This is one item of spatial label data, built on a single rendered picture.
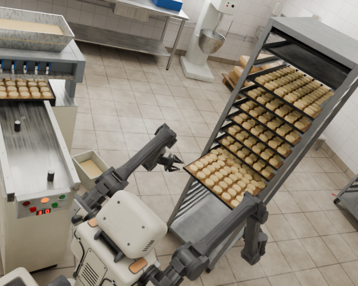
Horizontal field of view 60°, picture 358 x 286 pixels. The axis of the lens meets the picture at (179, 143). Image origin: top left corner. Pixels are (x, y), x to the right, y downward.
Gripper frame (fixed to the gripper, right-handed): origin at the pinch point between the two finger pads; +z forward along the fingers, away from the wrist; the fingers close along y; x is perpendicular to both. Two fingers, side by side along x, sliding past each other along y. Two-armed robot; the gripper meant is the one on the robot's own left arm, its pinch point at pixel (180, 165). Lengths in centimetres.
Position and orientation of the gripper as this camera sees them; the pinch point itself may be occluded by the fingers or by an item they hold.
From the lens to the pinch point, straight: 194.6
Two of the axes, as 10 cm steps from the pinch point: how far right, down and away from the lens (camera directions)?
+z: 9.0, 2.9, 3.3
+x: 1.4, 5.2, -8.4
